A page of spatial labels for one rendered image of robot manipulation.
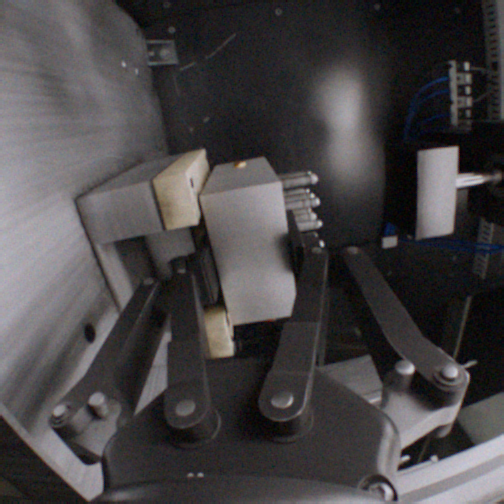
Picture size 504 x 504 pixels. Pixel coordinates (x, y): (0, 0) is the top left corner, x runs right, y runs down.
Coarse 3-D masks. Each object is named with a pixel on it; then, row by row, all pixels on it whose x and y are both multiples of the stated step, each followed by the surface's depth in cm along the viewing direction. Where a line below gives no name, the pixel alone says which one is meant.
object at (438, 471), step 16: (480, 448) 20; (496, 448) 20; (432, 464) 20; (448, 464) 20; (464, 464) 19; (400, 480) 20; (416, 480) 20; (432, 480) 19; (480, 480) 18; (496, 480) 17; (448, 496) 18; (464, 496) 17; (480, 496) 17; (496, 496) 17
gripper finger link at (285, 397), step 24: (312, 264) 15; (312, 288) 13; (312, 312) 11; (288, 336) 10; (312, 336) 9; (288, 360) 9; (312, 360) 9; (264, 384) 8; (288, 384) 8; (264, 408) 7; (288, 408) 7; (288, 432) 7
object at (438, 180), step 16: (400, 144) 28; (416, 144) 27; (432, 144) 26; (400, 160) 29; (416, 160) 24; (432, 160) 24; (448, 160) 24; (400, 176) 30; (416, 176) 24; (432, 176) 24; (448, 176) 24; (464, 176) 27; (480, 176) 27; (496, 176) 27; (400, 192) 31; (416, 192) 25; (432, 192) 25; (448, 192) 25; (400, 208) 32; (416, 208) 26; (432, 208) 26; (448, 208) 26; (400, 224) 30; (416, 224) 26; (432, 224) 26; (448, 224) 26
